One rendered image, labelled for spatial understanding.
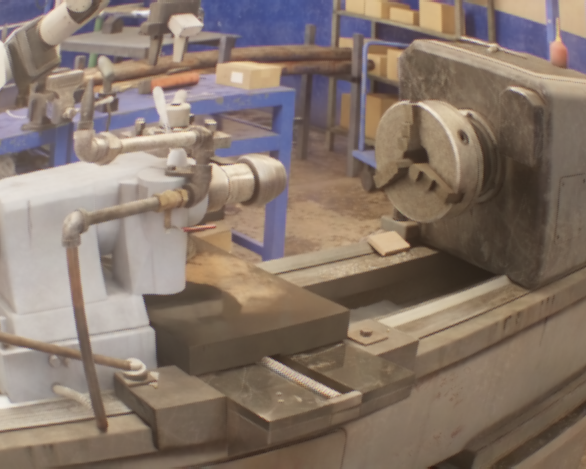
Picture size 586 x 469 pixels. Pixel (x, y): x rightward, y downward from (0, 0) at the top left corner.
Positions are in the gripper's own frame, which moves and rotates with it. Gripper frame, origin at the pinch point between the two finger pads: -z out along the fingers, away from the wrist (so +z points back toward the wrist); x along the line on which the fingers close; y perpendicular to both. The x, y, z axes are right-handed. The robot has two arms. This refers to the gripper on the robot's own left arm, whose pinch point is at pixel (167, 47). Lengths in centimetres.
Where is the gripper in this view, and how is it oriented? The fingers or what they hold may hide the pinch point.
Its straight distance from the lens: 163.4
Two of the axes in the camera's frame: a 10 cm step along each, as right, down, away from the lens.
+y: 6.8, 2.6, -6.8
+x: -7.3, 1.6, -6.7
